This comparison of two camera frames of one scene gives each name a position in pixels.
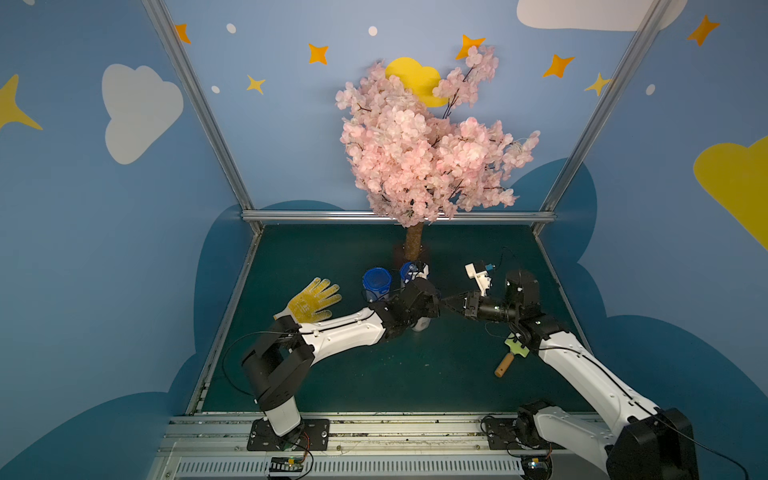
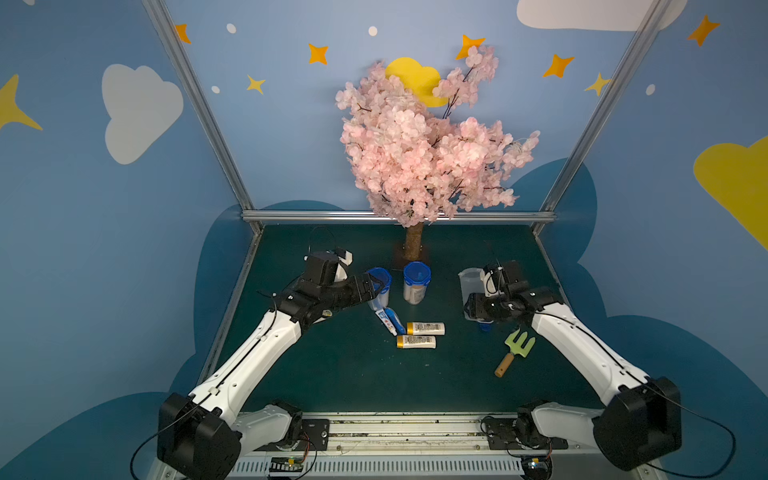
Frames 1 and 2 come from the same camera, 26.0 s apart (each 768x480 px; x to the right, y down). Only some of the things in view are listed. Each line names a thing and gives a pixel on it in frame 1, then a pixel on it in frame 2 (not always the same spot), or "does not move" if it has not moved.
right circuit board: (536, 466) does not move
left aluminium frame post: (203, 106) does not move
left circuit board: (286, 464) does not move
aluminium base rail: (377, 446) does not move
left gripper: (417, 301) → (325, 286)
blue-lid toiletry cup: (422, 324) → (471, 282)
